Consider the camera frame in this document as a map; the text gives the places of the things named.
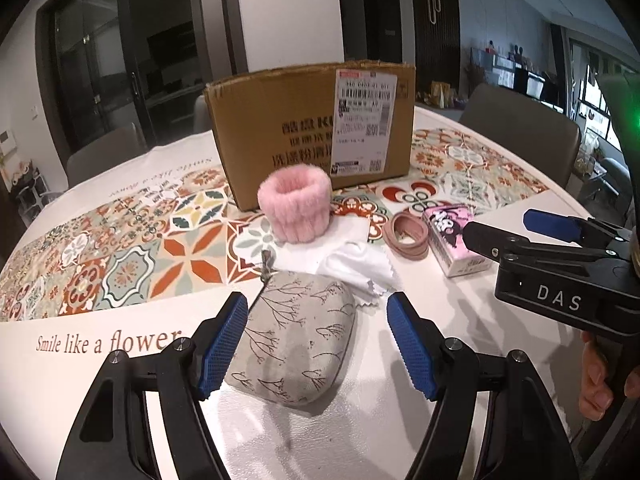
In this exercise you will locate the dark slatted wall panel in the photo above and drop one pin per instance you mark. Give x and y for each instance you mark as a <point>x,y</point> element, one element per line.
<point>435,25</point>

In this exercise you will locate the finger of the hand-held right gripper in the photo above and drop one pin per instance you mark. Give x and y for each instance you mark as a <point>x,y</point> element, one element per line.
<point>550,225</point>
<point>487,242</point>

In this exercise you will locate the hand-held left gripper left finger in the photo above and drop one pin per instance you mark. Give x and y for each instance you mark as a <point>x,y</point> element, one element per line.
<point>222,355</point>

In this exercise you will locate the dark hallway door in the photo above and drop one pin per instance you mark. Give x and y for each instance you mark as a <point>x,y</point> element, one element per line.
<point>385,35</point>

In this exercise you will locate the grey branch-print pouch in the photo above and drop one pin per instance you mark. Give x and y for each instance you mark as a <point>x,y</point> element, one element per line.
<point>295,335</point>

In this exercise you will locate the grey dining chair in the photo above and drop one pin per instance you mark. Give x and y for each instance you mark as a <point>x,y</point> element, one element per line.
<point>520,125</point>
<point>200,115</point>
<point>105,152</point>

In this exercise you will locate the pink tissue packet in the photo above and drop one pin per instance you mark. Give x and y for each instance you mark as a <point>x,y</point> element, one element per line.
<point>450,240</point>

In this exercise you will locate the white cleaning cloth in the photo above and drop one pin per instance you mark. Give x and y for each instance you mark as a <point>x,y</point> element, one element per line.
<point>345,232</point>
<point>355,270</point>

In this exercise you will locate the silver refrigerator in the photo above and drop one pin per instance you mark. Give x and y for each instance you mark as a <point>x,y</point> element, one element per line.
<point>215,20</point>

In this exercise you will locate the pink fluffy wristband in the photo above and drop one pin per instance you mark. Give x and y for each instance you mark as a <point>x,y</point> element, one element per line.
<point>295,205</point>

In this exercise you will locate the tile-pattern tablecloth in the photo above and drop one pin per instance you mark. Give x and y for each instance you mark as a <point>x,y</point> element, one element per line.
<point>125,260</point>

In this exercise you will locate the brown cardboard box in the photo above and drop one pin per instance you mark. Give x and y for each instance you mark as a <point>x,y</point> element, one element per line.
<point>280,125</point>

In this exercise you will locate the dark sliding glass door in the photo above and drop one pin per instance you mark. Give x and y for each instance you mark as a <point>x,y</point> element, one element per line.
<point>115,50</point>

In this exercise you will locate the black piano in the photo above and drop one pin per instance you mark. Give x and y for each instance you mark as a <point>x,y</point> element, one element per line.
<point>537,87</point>

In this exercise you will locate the wall intercom panel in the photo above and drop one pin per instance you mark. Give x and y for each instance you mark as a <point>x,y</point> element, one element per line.
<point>7,141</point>

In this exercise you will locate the person's right hand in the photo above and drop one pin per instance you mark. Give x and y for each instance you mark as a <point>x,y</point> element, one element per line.
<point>596,385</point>

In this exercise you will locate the white shoe rack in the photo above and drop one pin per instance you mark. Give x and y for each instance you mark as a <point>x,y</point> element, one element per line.
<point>30,195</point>

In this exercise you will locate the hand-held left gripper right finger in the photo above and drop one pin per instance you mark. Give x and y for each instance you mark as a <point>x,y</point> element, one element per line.
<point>412,350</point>

